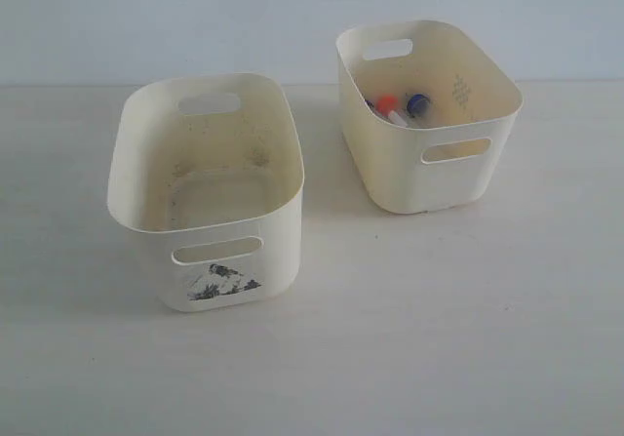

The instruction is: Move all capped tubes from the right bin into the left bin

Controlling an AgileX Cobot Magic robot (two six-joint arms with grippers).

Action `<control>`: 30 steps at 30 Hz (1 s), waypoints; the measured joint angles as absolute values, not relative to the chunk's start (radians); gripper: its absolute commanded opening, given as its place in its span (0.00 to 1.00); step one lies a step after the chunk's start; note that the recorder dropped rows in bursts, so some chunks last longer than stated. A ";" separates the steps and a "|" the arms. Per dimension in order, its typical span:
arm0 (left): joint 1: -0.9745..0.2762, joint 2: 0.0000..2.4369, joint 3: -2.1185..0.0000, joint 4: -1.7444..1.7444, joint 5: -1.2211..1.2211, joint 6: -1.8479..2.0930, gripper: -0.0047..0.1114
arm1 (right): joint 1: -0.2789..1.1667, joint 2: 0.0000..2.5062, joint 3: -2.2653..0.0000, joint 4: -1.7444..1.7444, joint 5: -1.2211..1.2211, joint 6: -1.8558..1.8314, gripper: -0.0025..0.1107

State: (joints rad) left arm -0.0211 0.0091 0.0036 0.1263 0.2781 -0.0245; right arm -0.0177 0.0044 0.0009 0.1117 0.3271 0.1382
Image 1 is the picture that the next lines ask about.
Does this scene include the orange-capped clear tube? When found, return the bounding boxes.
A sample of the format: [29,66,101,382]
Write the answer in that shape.
[375,95,409,128]

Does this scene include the cream plastic bin with sticker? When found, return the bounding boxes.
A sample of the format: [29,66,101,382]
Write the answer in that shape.
[107,73,304,312]

